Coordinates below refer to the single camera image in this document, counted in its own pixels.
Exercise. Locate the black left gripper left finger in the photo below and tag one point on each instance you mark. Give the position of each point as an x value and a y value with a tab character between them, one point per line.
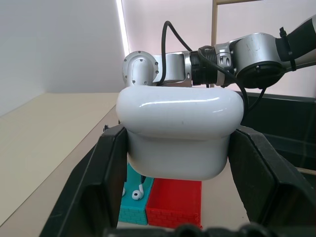
96	187

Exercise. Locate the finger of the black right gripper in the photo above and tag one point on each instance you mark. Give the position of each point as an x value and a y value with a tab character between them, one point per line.
142	179

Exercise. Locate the black plastic bin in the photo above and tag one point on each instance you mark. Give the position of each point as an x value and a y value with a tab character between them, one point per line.
284	118

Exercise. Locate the white earbud case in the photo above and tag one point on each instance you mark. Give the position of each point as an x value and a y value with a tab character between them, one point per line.
177	128

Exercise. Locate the teal brick-pattern tray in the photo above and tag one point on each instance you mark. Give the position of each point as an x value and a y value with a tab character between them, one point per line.
130	209

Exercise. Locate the red brick-pattern tray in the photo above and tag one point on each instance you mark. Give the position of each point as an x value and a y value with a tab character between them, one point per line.
172	202

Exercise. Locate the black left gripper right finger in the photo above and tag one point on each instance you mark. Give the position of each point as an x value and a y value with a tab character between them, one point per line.
266	182

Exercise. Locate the white earbud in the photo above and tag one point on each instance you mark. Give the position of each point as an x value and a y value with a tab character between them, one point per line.
137	194
123	192

